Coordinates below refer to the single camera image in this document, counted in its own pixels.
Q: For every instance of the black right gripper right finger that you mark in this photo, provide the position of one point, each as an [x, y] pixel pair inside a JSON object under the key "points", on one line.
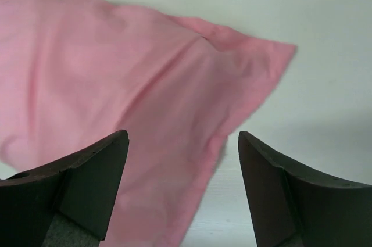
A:
{"points": [[292, 204]]}

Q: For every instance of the pink satin pillowcase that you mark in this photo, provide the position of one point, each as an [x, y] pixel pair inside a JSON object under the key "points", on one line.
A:
{"points": [[75, 71]]}

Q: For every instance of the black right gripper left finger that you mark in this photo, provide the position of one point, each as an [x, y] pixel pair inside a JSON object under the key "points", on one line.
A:
{"points": [[67, 202]]}

